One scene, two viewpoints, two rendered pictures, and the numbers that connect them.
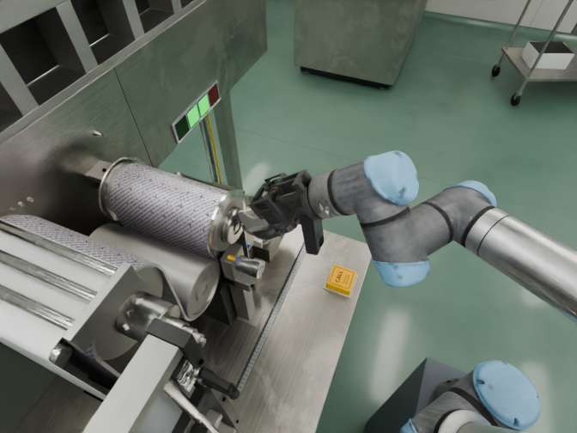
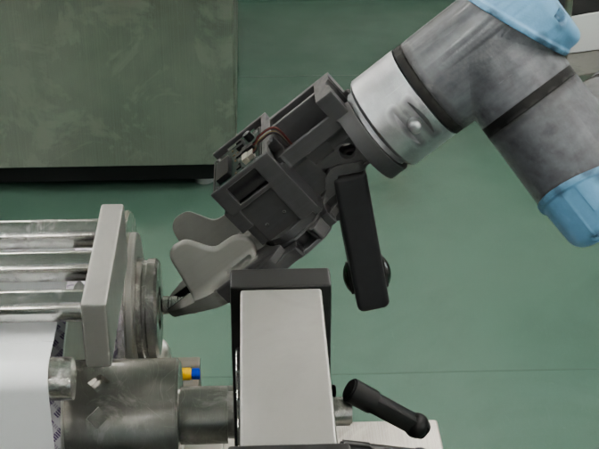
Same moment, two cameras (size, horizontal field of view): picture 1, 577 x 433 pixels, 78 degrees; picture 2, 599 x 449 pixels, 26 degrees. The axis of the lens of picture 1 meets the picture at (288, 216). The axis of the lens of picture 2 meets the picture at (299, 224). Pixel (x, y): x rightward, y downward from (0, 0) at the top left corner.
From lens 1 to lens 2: 0.51 m
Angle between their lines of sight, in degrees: 29
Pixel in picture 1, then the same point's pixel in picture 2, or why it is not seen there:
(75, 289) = (37, 255)
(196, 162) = not seen: outside the picture
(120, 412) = (291, 375)
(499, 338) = not seen: outside the picture
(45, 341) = (20, 355)
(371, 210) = (513, 74)
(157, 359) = (294, 308)
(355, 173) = (455, 20)
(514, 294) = not seen: outside the picture
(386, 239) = (562, 124)
